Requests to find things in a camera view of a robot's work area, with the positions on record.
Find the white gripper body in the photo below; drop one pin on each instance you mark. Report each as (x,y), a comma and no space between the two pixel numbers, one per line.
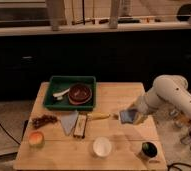
(145,105)

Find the blue sponge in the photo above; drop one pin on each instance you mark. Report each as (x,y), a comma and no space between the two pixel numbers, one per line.
(127,116)

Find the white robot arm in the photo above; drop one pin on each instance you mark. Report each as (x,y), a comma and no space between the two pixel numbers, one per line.
(165,88)

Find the dark green cup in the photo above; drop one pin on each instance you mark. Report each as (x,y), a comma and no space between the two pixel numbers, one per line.
(149,149)

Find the white paper cup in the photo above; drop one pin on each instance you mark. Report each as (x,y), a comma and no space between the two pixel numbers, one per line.
(102,146)

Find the dark red bowl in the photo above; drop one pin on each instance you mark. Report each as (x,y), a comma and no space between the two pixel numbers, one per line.
(79,94)

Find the light blue triangular cloth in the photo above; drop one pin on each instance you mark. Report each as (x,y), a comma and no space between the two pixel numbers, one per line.
(68,121)

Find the green plastic tray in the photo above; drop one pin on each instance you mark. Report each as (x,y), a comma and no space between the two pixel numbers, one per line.
(61,83)

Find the white brush in tray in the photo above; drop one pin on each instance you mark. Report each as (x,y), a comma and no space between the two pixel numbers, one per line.
(59,95)

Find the bunch of dark grapes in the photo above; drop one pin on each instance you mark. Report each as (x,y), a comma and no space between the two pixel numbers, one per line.
(38,122)

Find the orange peach fruit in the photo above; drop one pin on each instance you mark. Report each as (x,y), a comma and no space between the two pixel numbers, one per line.
(36,139)

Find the wooden handled fork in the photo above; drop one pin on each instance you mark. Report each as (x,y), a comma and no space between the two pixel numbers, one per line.
(97,116)

